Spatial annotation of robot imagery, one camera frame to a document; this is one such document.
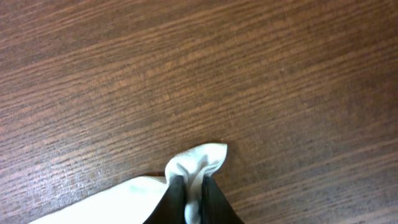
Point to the white t-shirt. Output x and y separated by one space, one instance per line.
134 200

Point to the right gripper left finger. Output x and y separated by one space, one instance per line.
171 207

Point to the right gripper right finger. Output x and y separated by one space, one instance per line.
215 209

